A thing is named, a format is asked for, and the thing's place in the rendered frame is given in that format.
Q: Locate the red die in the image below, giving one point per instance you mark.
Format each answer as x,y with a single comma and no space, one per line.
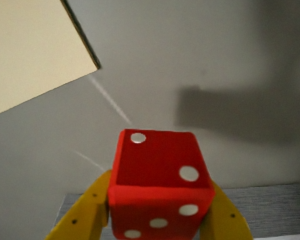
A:
160,188

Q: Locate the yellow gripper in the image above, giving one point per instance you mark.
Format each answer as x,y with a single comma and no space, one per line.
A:
85,219

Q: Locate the beige flat mat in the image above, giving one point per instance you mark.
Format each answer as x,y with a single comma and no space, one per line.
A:
41,48

